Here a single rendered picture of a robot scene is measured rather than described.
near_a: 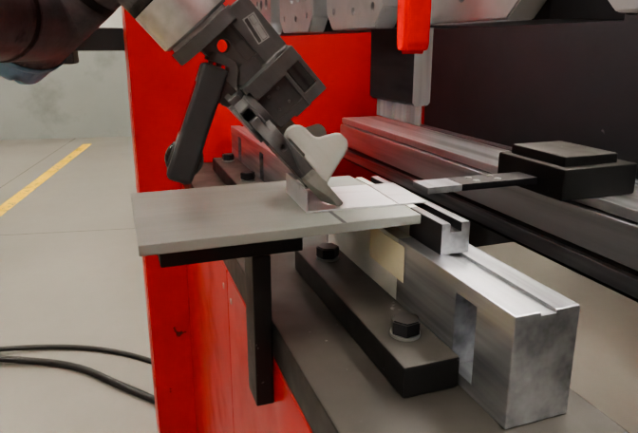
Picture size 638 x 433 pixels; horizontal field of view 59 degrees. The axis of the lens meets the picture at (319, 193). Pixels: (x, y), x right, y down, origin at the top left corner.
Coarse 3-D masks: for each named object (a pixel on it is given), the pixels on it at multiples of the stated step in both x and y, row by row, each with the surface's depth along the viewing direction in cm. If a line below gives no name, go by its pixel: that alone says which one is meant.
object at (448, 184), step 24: (528, 144) 72; (552, 144) 72; (576, 144) 72; (504, 168) 74; (528, 168) 69; (552, 168) 66; (576, 168) 64; (600, 168) 65; (624, 168) 67; (432, 192) 63; (552, 192) 66; (576, 192) 65; (600, 192) 66; (624, 192) 67
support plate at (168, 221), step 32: (160, 192) 63; (192, 192) 63; (224, 192) 63; (256, 192) 63; (160, 224) 52; (192, 224) 52; (224, 224) 52; (256, 224) 52; (288, 224) 52; (320, 224) 52; (352, 224) 52; (384, 224) 54
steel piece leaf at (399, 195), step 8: (368, 184) 66; (376, 184) 66; (384, 184) 66; (392, 184) 66; (384, 192) 62; (392, 192) 62; (400, 192) 62; (408, 192) 62; (400, 200) 59; (408, 200) 59; (416, 200) 59; (424, 200) 59
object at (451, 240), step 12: (372, 180) 70; (384, 180) 68; (420, 204) 60; (432, 204) 58; (432, 216) 54; (444, 216) 55; (456, 216) 54; (420, 228) 56; (432, 228) 53; (444, 228) 52; (456, 228) 53; (468, 228) 53; (420, 240) 56; (432, 240) 54; (444, 240) 52; (456, 240) 53; (468, 240) 53; (444, 252) 53; (456, 252) 53
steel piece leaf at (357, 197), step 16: (288, 176) 61; (288, 192) 62; (304, 192) 55; (336, 192) 62; (352, 192) 62; (368, 192) 62; (304, 208) 56; (320, 208) 56; (336, 208) 56; (352, 208) 56
